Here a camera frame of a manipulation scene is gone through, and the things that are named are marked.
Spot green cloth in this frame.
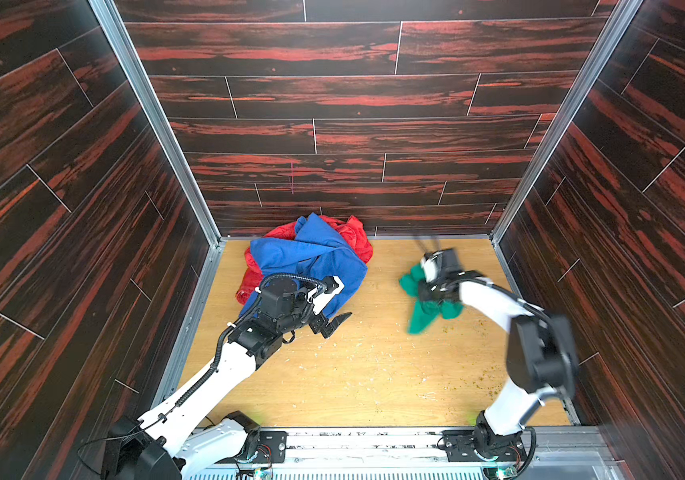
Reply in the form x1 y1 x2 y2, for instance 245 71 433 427
400 264 464 335

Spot blue cloth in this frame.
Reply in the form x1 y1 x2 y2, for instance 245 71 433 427
243 213 368 318

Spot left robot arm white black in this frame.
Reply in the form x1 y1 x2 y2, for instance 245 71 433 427
98 273 352 479

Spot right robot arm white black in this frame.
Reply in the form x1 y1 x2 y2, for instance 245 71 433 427
418 249 579 461

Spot red cloth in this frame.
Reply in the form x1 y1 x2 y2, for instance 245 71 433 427
236 215 374 305

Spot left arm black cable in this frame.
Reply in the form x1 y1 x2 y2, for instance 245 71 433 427
173 272 328 409

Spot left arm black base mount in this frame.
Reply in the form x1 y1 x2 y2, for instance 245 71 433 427
226 411 288 465

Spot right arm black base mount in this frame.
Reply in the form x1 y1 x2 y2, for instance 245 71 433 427
437 427 528 463

